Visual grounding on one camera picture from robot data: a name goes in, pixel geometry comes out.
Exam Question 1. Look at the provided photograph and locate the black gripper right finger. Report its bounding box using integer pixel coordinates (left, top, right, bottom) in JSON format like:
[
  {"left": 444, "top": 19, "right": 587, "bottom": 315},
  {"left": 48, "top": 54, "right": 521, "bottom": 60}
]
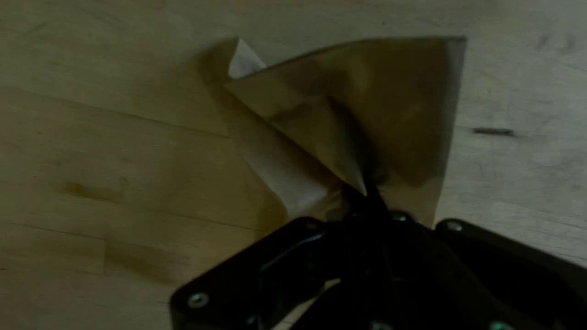
[{"left": 365, "top": 181, "right": 587, "bottom": 330}]

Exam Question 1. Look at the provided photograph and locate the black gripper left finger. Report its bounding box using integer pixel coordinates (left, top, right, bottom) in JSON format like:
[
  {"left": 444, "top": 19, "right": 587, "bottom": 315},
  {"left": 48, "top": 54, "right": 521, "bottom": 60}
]
[{"left": 169, "top": 181, "right": 385, "bottom": 330}]

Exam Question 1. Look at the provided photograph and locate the brown napkin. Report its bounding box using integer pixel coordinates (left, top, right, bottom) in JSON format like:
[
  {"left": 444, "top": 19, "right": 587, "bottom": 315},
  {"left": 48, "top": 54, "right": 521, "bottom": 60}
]
[{"left": 222, "top": 34, "right": 468, "bottom": 228}]

